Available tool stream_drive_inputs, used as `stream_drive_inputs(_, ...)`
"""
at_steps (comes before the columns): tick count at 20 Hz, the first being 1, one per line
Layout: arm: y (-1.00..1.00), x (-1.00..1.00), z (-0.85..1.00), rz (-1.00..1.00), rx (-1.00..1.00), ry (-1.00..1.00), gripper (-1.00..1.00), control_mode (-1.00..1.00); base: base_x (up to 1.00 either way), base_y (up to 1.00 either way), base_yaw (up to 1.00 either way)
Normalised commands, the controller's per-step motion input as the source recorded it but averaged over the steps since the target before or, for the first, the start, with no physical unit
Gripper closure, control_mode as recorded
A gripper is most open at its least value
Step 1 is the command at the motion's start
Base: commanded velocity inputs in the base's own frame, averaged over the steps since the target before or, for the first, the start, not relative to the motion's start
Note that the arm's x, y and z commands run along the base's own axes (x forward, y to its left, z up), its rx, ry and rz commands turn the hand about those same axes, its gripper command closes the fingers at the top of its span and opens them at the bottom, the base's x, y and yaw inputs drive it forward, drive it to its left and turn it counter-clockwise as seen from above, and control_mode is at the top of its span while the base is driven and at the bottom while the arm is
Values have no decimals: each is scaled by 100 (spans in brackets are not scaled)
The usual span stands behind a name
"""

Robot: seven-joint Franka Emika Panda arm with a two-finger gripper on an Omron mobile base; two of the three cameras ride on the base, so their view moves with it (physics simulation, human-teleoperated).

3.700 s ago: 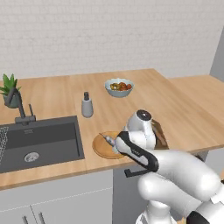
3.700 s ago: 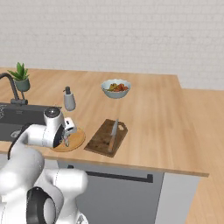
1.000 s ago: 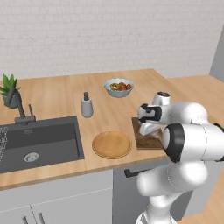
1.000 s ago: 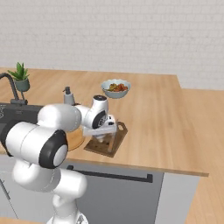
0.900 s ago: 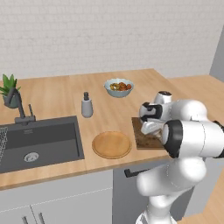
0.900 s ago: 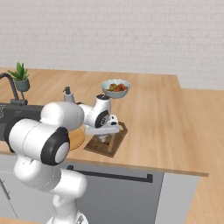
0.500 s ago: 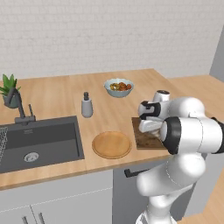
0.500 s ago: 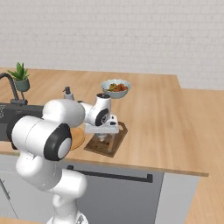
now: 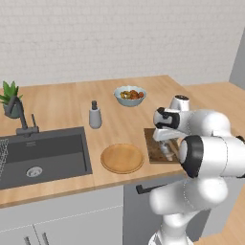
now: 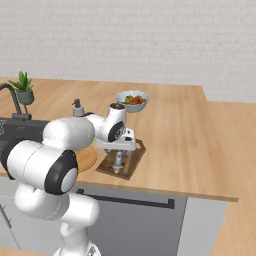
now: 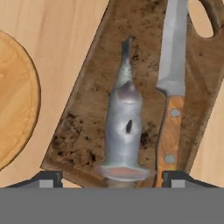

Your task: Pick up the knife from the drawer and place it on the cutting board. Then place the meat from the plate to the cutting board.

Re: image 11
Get dark brown wooden cutting board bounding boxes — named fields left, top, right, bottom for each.
left=40, top=0, right=224, bottom=189

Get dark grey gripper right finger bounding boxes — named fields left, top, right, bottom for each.
left=161, top=170, right=221, bottom=189

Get grey fish meat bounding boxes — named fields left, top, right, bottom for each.
left=94, top=36, right=157, bottom=189

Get wooden-handled kitchen knife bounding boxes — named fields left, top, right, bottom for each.
left=153, top=0, right=189, bottom=189

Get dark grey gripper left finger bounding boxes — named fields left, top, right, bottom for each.
left=4, top=170, right=64, bottom=189

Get round light wooden plate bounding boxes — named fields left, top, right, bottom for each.
left=0, top=30, right=42, bottom=172

